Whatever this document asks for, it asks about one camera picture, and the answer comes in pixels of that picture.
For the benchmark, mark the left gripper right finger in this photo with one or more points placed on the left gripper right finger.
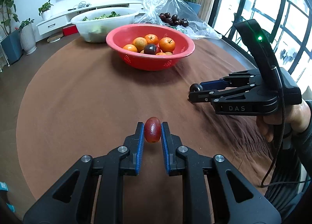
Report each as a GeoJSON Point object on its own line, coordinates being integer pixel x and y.
{"type": "Point", "coordinates": [214, 191]}

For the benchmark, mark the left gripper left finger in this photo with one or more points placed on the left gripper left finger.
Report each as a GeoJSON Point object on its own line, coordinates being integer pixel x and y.
{"type": "Point", "coordinates": [91, 191]}

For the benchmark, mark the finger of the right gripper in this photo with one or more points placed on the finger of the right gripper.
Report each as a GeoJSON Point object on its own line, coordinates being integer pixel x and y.
{"type": "Point", "coordinates": [256, 94]}
{"type": "Point", "coordinates": [241, 80]}

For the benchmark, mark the small red jujube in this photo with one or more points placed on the small red jujube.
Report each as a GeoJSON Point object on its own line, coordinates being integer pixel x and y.
{"type": "Point", "coordinates": [152, 130]}

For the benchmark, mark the mandarin orange top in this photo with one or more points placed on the mandarin orange top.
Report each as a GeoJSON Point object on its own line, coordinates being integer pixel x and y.
{"type": "Point", "coordinates": [167, 44]}

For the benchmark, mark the dark plum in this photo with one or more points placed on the dark plum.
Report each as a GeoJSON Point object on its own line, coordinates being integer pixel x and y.
{"type": "Point", "coordinates": [195, 88]}
{"type": "Point", "coordinates": [150, 49]}

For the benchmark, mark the smooth orange kumquat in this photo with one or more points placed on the smooth orange kumquat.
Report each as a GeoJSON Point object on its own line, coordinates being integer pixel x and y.
{"type": "Point", "coordinates": [152, 39]}

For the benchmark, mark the small orange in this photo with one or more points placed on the small orange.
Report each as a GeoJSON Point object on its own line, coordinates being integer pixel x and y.
{"type": "Point", "coordinates": [140, 43]}

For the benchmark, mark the orange kumquat bottom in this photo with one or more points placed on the orange kumquat bottom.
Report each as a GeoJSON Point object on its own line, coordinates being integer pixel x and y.
{"type": "Point", "coordinates": [130, 47]}

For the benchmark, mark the person right hand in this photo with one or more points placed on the person right hand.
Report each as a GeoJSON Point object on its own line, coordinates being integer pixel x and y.
{"type": "Point", "coordinates": [298, 116]}

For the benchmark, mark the pile of dark cherries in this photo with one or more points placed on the pile of dark cherries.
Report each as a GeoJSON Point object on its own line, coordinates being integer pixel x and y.
{"type": "Point", "coordinates": [173, 19]}

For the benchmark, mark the red plastic colander bowl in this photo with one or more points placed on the red plastic colander bowl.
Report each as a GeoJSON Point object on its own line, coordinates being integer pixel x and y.
{"type": "Point", "coordinates": [124, 35]}

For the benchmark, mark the brown round tablecloth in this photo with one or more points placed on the brown round tablecloth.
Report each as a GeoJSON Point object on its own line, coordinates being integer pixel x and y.
{"type": "Point", "coordinates": [85, 100]}

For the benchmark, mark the clear plastic bag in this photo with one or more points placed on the clear plastic bag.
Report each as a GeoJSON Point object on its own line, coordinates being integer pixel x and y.
{"type": "Point", "coordinates": [195, 29]}

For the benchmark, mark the green leafy vegetables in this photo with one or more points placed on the green leafy vegetables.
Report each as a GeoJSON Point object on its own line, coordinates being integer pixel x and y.
{"type": "Point", "coordinates": [103, 16]}

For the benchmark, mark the white basin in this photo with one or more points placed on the white basin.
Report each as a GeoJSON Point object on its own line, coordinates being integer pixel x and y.
{"type": "Point", "coordinates": [95, 31]}

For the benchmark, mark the red bin on floor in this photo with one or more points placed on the red bin on floor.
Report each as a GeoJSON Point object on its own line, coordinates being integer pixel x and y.
{"type": "Point", "coordinates": [69, 30]}

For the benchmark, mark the tall plant blue pot left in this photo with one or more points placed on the tall plant blue pot left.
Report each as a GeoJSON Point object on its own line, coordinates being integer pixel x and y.
{"type": "Point", "coordinates": [11, 42]}

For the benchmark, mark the small plant on cabinet left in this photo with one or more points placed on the small plant on cabinet left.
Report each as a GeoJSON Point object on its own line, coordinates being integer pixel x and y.
{"type": "Point", "coordinates": [45, 10]}

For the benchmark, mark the plant in white ribbed pot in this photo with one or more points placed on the plant in white ribbed pot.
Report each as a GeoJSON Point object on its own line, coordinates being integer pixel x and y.
{"type": "Point", "coordinates": [27, 37]}

